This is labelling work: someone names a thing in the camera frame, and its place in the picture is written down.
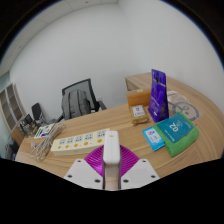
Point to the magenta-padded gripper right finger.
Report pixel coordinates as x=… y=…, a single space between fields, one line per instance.
x=141 y=173

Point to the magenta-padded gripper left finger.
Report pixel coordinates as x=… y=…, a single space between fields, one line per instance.
x=81 y=174

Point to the white charger block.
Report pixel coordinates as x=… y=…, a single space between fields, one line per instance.
x=111 y=148

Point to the cream power strip orange buttons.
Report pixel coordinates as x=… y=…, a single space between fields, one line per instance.
x=80 y=141

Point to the blue wipes packet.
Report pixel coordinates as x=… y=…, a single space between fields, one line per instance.
x=153 y=138

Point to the green cloth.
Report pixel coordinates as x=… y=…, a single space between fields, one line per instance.
x=181 y=145

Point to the teal flat packet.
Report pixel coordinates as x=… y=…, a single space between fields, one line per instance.
x=175 y=128

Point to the grey backpack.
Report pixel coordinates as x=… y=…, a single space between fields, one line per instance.
x=76 y=105

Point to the stack of cardboard boxes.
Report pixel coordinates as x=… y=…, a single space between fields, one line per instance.
x=27 y=126

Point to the brown cardboard box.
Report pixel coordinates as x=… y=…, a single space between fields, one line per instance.
x=138 y=97

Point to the black visitor chair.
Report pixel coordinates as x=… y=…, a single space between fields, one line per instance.
x=36 y=110

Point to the purple standing pouch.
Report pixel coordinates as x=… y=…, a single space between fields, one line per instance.
x=158 y=96

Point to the black mesh office chair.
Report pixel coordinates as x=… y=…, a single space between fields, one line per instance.
x=87 y=85

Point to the wooden side cabinet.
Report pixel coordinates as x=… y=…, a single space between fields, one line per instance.
x=136 y=81

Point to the wooden cabinet with glass doors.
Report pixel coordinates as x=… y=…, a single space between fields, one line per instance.
x=11 y=106

